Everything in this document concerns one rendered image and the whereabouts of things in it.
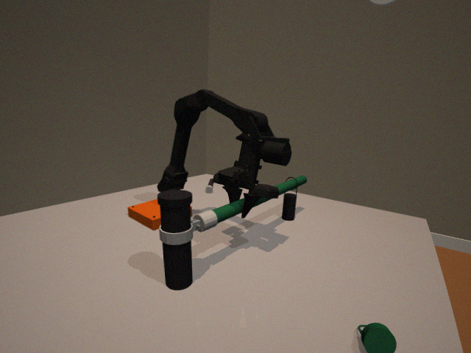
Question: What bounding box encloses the black vertical post with cap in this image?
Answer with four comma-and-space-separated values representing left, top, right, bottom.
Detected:
157, 190, 193, 290

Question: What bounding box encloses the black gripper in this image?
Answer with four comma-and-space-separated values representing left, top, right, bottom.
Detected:
222, 157, 280, 218

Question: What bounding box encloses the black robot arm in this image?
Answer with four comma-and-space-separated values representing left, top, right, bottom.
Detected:
157, 90, 291, 192

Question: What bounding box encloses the grey faceted cup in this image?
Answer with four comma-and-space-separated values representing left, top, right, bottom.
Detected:
159, 210, 218, 245

